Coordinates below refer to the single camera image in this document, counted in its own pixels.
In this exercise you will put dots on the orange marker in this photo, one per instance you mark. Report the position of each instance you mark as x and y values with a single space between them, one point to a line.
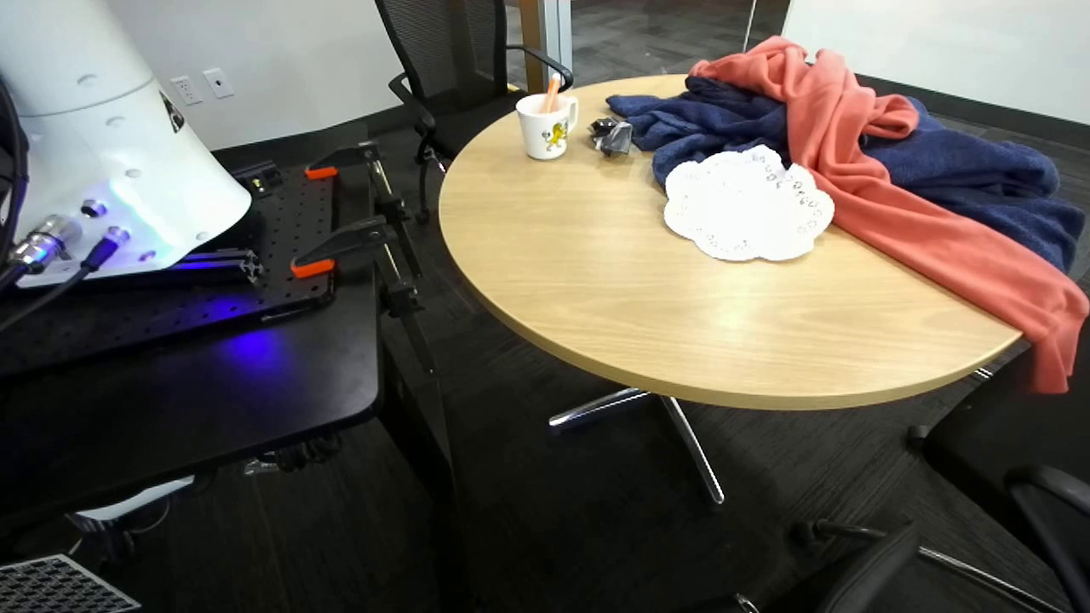
548 92

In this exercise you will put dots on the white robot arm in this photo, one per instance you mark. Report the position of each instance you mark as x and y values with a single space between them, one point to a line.
107 138

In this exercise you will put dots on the white mug with flower print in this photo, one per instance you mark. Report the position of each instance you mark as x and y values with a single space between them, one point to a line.
542 138

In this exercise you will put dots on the small black metallic object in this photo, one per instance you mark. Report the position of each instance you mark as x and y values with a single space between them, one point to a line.
614 138

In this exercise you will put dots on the chrome table base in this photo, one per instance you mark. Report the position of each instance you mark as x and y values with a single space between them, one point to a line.
693 445

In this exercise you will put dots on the white lace doily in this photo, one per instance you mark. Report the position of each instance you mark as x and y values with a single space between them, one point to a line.
743 205

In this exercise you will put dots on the black mesh office chair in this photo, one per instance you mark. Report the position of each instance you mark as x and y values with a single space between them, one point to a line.
445 56

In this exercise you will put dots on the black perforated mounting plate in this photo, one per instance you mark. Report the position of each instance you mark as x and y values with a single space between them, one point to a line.
278 233

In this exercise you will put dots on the salmon orange cloth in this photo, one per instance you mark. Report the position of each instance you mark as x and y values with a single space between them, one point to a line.
839 124

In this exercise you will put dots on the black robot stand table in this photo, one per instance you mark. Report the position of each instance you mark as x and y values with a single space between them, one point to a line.
204 396

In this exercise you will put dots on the black chair with chrome base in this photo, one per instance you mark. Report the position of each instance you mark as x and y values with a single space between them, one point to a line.
862 567

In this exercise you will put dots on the navy blue cloth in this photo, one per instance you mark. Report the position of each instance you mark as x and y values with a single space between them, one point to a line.
976 173

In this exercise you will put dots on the white power strip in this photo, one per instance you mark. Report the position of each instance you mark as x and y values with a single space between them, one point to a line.
137 497

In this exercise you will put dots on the black armrest office chair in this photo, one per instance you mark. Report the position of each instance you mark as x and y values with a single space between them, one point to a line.
1021 455

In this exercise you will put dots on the grey grid panel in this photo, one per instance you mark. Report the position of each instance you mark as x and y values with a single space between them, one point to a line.
51 588

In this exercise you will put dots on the white wall outlet plate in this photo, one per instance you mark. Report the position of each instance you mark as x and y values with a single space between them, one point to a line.
218 83
185 89

